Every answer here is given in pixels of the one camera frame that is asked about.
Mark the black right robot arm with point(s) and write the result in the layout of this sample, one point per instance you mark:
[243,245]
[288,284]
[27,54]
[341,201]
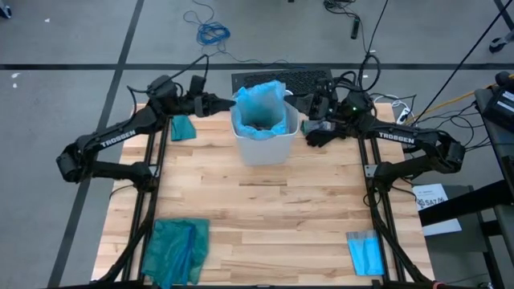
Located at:
[401,138]

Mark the black perforated computer case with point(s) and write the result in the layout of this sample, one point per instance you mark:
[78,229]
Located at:
[305,78]

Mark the black caster wheel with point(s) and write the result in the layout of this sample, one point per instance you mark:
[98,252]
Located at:
[5,12]
[498,43]

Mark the black round knob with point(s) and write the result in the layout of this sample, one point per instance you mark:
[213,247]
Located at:
[503,79]

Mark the small teal folded bag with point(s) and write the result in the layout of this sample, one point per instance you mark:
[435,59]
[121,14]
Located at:
[182,127]

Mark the black beam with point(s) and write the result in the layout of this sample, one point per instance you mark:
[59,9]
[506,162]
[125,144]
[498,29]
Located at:
[466,202]

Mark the black work glove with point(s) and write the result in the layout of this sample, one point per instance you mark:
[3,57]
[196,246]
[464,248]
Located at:
[323,138]

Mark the white paper sheet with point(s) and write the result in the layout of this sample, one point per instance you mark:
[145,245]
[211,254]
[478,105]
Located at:
[425,192]

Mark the white plastic trash bin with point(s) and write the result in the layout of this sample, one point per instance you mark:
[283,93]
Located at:
[265,152]

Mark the black desk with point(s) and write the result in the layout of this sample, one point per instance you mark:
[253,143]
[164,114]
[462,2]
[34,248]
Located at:
[496,136]

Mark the white power strip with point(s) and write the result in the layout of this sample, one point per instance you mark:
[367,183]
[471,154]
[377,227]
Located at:
[402,115]

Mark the light blue bin liner bag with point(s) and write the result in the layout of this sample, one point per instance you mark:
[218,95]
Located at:
[259,104]

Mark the blue folded plastic bag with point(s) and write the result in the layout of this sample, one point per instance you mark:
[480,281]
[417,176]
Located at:
[365,253]

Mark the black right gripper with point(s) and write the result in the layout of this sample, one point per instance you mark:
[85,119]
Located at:
[327,104]

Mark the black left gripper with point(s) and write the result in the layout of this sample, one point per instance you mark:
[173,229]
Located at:
[194,106]

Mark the black aluminium table frame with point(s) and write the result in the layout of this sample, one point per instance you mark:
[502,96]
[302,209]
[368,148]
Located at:
[154,202]

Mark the dark grey desk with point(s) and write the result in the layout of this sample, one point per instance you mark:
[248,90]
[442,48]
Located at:
[454,245]

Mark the black box with labels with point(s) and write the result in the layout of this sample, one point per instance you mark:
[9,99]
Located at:
[500,106]

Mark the black power strip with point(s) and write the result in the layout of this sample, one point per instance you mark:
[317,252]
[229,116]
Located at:
[355,28]

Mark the large teal plastic bag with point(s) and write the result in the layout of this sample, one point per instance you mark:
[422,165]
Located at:
[172,251]

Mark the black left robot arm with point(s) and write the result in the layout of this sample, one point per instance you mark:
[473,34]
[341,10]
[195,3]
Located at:
[116,136]

